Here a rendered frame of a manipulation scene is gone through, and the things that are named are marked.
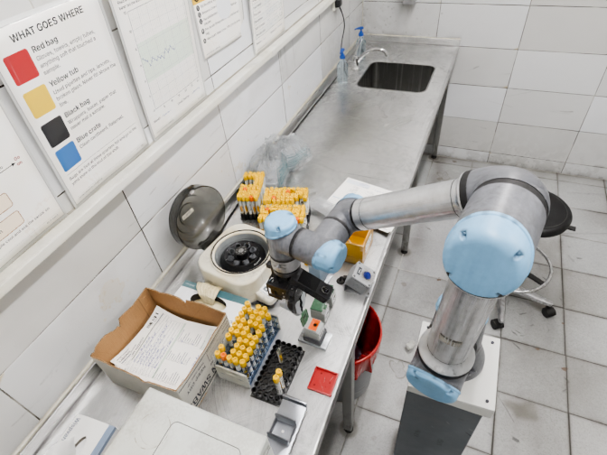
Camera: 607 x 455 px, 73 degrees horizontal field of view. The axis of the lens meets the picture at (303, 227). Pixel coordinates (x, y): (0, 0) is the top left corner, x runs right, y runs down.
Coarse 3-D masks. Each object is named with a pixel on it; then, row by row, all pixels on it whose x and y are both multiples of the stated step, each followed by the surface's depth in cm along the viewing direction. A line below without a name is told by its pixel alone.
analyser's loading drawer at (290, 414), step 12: (288, 396) 103; (288, 408) 103; (300, 408) 103; (276, 420) 101; (288, 420) 98; (300, 420) 101; (276, 432) 99; (288, 432) 99; (276, 444) 97; (288, 444) 96
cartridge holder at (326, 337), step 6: (324, 330) 119; (300, 336) 121; (306, 336) 118; (324, 336) 120; (330, 336) 120; (306, 342) 120; (312, 342) 119; (318, 342) 117; (324, 342) 119; (324, 348) 118
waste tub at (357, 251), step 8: (360, 232) 148; (368, 232) 147; (352, 240) 149; (360, 240) 149; (368, 240) 140; (352, 248) 137; (360, 248) 135; (368, 248) 143; (352, 256) 139; (360, 256) 138
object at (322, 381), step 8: (320, 368) 114; (312, 376) 112; (320, 376) 113; (328, 376) 113; (336, 376) 112; (312, 384) 111; (320, 384) 111; (328, 384) 111; (320, 392) 109; (328, 392) 109
